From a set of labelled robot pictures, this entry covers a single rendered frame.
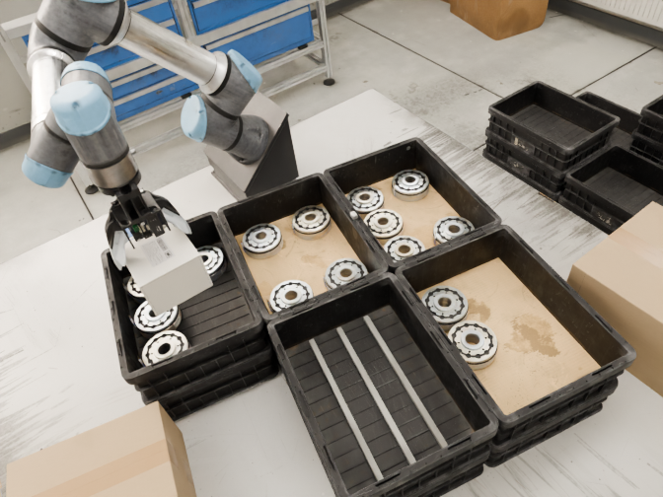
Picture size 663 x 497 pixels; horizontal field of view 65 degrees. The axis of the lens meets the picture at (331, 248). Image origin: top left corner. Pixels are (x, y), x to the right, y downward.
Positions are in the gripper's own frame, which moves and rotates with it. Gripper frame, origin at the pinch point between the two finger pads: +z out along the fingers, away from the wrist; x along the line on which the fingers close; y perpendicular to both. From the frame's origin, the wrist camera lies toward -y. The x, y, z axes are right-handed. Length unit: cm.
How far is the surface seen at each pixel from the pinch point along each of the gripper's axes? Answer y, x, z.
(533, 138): -20, 143, 55
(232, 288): -5.2, 12.1, 27.8
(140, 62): -191, 46, 53
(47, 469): 14.3, -37.0, 24.5
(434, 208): 6, 69, 28
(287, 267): -2.1, 26.4, 27.8
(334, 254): 2.0, 38.2, 27.8
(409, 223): 6, 60, 28
